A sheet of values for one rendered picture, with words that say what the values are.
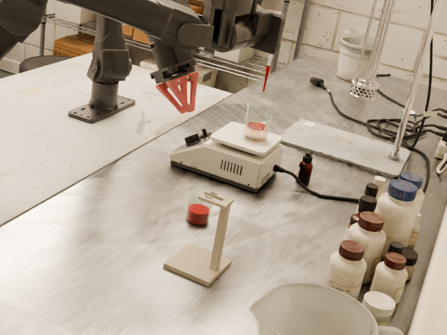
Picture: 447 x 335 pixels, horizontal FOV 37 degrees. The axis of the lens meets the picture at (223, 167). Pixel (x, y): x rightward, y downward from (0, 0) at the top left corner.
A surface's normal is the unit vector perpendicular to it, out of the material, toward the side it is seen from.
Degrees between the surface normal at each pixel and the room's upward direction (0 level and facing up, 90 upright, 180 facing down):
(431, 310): 0
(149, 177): 0
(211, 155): 90
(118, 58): 73
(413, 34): 89
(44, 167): 0
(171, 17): 90
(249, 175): 90
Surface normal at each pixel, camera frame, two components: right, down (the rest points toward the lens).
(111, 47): 0.54, 0.14
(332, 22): -0.40, 0.31
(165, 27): 0.18, 0.47
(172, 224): 0.16, -0.90
